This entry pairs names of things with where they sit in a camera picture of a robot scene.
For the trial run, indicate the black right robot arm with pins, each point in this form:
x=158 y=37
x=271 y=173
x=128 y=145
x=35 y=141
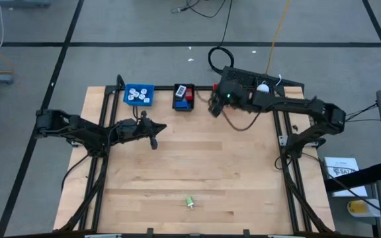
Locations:
x=293 y=104

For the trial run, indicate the red white power adapter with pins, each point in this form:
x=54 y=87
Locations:
x=132 y=90

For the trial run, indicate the white bulb brass lamp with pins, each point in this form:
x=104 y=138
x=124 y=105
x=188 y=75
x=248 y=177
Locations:
x=262 y=88

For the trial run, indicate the teal white power adapter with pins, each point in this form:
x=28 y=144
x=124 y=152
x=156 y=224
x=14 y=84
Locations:
x=143 y=91

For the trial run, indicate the green white power adapter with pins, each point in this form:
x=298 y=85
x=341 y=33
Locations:
x=189 y=200

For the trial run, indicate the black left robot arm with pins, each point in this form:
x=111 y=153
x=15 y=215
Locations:
x=78 y=127

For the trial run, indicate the black plastic basket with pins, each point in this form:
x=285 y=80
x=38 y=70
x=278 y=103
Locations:
x=174 y=99

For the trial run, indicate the red plastic basket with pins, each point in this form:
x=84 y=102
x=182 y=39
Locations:
x=215 y=86

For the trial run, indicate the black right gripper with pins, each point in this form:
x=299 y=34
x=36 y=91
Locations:
x=233 y=94

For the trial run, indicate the blue plastic basket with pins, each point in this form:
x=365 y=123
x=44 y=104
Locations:
x=137 y=102

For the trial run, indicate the white booklet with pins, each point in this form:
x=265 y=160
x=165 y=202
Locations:
x=342 y=172

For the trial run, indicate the black beam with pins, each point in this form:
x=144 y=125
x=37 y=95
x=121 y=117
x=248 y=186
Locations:
x=359 y=176

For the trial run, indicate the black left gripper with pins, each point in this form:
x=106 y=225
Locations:
x=144 y=127

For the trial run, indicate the black aluminium table frame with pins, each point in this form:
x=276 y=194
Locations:
x=164 y=88

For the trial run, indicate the black keyboard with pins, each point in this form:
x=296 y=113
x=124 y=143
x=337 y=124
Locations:
x=243 y=74

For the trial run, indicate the white framed LCD display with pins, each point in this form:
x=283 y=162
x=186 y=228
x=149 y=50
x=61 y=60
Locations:
x=180 y=91

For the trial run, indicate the black table clamp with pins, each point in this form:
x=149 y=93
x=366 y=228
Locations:
x=246 y=232
x=149 y=232

